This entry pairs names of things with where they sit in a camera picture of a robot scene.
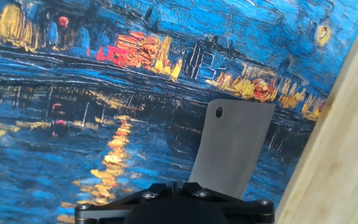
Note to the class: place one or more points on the steel cleaver knife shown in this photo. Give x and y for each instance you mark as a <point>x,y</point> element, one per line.
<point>228,149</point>

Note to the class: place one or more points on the starry night print tablecloth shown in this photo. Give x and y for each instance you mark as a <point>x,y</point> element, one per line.
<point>104,93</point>

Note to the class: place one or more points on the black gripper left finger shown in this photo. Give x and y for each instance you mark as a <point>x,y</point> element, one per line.
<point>110,210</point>

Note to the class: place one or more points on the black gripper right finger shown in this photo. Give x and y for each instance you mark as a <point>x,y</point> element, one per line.
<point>244,210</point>

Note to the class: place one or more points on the bamboo cutting board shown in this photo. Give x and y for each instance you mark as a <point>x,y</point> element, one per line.
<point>337,155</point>

